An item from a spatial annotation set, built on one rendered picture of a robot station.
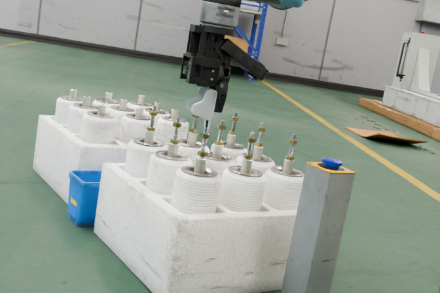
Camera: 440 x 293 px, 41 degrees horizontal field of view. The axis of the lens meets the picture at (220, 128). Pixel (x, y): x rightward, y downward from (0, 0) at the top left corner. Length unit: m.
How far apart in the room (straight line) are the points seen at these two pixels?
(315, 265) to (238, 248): 0.16
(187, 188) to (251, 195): 0.15
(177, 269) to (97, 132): 0.60
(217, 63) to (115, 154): 0.60
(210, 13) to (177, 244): 0.45
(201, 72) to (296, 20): 6.53
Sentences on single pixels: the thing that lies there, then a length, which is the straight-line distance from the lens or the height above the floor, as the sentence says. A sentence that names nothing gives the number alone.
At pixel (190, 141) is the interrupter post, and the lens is 1.45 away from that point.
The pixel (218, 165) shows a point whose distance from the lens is 1.32.
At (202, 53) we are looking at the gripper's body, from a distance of 1.14.
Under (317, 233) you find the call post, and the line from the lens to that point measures 1.17.
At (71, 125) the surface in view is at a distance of 1.76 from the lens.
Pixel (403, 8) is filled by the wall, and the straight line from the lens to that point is 8.05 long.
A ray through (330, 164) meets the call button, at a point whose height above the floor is 0.32.
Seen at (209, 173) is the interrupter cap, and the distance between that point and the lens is 1.20.
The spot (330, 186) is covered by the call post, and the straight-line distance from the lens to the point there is 1.15.
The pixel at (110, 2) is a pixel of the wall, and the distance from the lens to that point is 7.49.
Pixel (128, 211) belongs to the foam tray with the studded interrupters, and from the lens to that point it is 1.32.
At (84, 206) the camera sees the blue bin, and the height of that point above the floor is 0.06.
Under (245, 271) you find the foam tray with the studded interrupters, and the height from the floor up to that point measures 0.06.
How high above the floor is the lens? 0.55
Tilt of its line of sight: 10 degrees down
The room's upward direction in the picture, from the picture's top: 10 degrees clockwise
